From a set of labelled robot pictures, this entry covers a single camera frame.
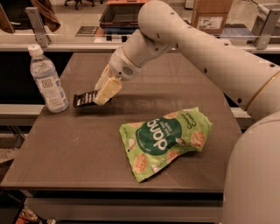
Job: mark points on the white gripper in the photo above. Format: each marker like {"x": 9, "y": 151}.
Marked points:
{"x": 122, "y": 67}

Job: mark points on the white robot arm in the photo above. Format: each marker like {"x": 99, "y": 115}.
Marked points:
{"x": 252, "y": 187}

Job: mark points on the clear plastic water bottle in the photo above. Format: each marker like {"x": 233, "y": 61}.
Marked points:
{"x": 48, "y": 82}

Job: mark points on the grey tray bin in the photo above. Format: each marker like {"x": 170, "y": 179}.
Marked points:
{"x": 121, "y": 14}

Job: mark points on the green dang chips bag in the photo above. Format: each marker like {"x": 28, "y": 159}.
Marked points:
{"x": 151, "y": 146}

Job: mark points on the brown jacket on chair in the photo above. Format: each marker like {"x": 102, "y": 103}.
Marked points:
{"x": 48, "y": 15}

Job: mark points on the brown cardboard box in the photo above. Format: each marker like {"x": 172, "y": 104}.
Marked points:
{"x": 210, "y": 16}

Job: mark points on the left metal bracket post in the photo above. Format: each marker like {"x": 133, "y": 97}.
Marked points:
{"x": 37, "y": 26}

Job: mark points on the metal bracket post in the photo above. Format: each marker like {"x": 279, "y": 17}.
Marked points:
{"x": 37, "y": 26}
{"x": 267, "y": 30}

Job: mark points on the right metal bracket post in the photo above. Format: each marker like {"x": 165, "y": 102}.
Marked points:
{"x": 267, "y": 30}

